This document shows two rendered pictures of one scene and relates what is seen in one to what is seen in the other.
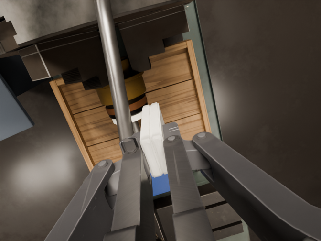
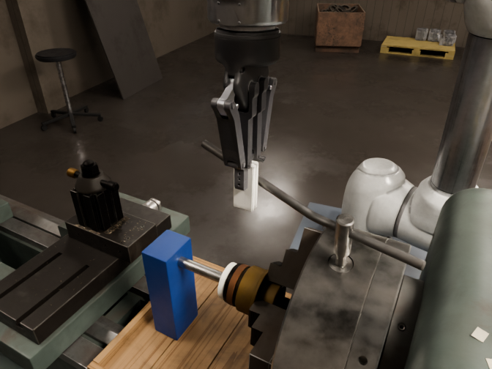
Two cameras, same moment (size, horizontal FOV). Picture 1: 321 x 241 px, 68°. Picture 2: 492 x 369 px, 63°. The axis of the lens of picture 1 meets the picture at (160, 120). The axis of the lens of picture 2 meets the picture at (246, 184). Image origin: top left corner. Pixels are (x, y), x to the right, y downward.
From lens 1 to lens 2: 44 cm
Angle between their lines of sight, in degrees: 51
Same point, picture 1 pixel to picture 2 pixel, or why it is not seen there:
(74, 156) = not seen: hidden behind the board
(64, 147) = not seen: hidden behind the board
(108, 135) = (214, 298)
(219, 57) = not seen: outside the picture
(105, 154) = (202, 282)
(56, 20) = (329, 234)
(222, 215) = (25, 294)
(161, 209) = (112, 261)
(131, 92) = (247, 281)
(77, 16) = (323, 241)
